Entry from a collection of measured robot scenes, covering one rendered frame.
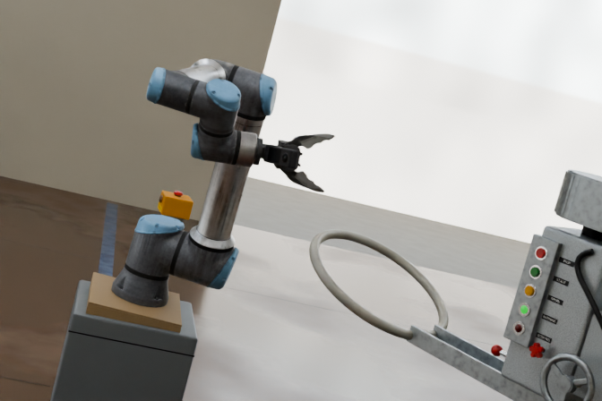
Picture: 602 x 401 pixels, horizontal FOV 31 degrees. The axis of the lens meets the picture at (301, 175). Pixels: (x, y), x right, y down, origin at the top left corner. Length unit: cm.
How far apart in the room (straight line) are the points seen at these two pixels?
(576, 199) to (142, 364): 147
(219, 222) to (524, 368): 110
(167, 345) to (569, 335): 130
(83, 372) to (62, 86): 613
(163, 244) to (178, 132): 601
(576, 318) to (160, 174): 703
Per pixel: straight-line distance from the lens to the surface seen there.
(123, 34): 938
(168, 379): 350
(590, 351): 279
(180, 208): 443
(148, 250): 350
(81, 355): 347
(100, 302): 346
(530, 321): 285
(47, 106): 946
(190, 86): 271
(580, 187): 280
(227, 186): 336
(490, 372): 300
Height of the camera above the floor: 188
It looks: 8 degrees down
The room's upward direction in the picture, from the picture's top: 15 degrees clockwise
